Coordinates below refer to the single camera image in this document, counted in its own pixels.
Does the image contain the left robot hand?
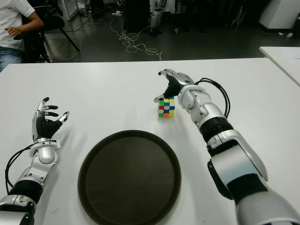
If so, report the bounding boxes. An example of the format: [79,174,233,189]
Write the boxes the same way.
[31,97,70,143]

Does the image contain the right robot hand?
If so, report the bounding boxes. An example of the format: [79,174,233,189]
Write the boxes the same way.
[153,68,195,103]

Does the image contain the multicoloured Rubik's cube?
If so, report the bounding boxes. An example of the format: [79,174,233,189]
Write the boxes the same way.
[157,96,176,119]

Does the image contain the dark brown round plate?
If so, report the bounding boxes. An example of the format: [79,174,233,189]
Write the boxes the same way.
[77,130,182,225]

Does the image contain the black cabinet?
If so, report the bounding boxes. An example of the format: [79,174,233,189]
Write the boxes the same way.
[125,0,151,33]

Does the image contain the grey folded metal stand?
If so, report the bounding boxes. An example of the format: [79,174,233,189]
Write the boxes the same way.
[231,5,247,27]

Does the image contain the black office chair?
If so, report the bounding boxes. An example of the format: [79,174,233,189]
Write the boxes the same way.
[13,5,81,63]

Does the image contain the white side table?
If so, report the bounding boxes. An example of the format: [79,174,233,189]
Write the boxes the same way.
[258,46,300,86]

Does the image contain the seated person in white shirt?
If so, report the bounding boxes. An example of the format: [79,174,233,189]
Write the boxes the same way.
[0,0,45,72]

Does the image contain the white glass-front cabinet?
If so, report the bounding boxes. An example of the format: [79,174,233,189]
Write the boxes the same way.
[57,0,79,21]

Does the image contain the white machine housing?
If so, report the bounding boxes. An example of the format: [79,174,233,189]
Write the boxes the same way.
[258,0,300,30]

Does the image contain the right arm black cables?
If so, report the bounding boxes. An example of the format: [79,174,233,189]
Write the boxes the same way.
[194,77,231,118]

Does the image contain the arm black cables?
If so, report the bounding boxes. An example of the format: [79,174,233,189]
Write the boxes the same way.
[194,77,231,118]
[4,143,36,195]

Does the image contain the left arm black cables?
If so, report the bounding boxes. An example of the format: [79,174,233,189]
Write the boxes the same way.
[4,143,36,195]

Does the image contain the tangled white floor cable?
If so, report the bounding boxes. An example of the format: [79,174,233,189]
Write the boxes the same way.
[109,13,164,61]

